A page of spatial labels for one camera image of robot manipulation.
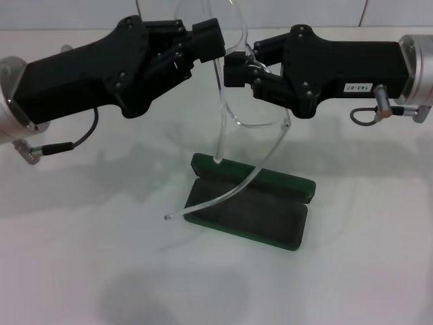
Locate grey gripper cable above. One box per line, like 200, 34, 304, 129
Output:
13, 107, 99, 166
350, 83, 432, 127

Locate grey right gripper cable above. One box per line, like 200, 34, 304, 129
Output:
350, 83, 432, 127

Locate clear white glasses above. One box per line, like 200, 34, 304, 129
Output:
164, 0, 292, 223

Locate grey left gripper cable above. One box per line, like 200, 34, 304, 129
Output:
13, 107, 99, 166

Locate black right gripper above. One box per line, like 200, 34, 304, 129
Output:
225, 24, 407, 119

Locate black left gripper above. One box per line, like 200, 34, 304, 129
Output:
12, 15, 160, 125

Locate green glasses case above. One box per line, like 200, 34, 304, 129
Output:
184, 152, 317, 253

